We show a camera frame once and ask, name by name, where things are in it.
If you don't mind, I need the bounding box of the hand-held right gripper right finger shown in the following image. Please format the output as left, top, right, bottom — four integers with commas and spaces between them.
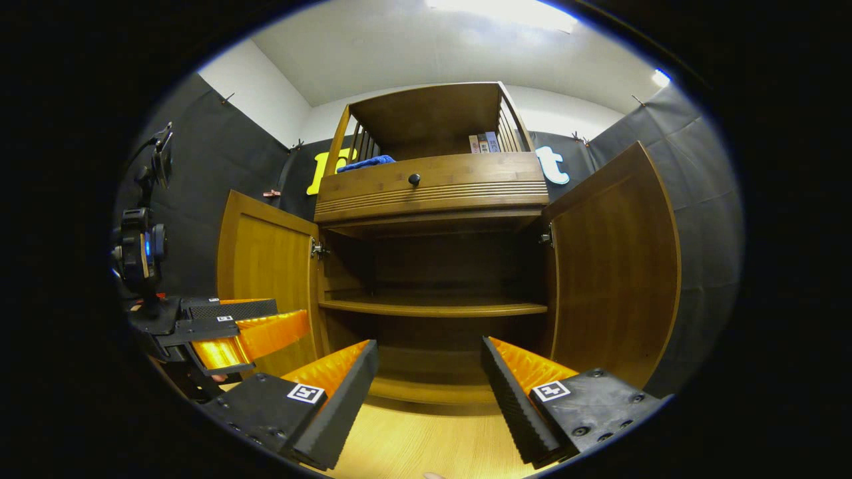
481, 336, 673, 470

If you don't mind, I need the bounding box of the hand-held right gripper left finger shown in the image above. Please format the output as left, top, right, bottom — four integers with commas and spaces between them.
200, 339, 380, 472

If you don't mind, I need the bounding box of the wooden shoe cabinet door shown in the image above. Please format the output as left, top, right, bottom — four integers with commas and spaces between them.
542, 141, 682, 391
215, 190, 321, 377

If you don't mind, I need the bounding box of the wooden double-door shoe cabinet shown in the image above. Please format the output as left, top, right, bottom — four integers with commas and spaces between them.
215, 81, 682, 406

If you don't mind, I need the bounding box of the wooden inner cabinet shelf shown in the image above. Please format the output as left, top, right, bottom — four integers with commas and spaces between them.
318, 297, 548, 318

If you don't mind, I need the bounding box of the blue cloth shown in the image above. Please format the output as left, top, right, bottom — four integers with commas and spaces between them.
336, 155, 396, 174

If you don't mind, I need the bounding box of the wooden drawer front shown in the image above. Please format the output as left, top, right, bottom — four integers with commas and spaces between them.
314, 152, 550, 224

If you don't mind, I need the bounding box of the large ceiling light panel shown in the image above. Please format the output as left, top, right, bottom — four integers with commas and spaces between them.
426, 0, 578, 34

